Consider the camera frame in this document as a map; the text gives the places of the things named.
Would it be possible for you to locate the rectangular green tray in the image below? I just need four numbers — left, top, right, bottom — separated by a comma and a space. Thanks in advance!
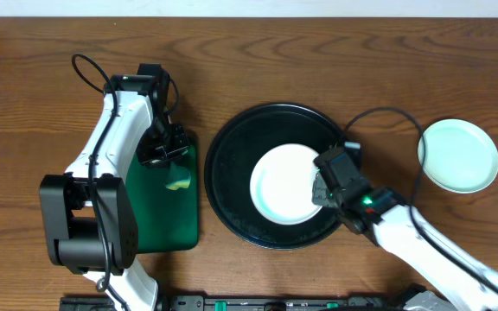
125, 142, 199, 254

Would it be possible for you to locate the light green plate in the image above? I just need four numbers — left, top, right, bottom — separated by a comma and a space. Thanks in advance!
417, 119, 498, 194

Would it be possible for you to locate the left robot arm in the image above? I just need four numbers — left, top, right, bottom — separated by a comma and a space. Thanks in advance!
39, 71, 189, 310

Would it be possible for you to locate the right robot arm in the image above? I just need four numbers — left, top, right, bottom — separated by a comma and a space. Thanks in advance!
313, 169, 498, 310

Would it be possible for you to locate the round black serving tray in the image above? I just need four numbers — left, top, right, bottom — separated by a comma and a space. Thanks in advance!
204, 102, 345, 250

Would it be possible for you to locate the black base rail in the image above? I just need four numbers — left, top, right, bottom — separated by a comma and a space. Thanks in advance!
58, 295, 403, 311

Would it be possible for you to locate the dark green sponge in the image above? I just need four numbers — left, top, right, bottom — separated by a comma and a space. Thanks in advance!
165, 163, 191, 191

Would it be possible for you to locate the white plate front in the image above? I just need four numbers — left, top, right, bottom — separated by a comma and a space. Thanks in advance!
249, 143, 322, 225

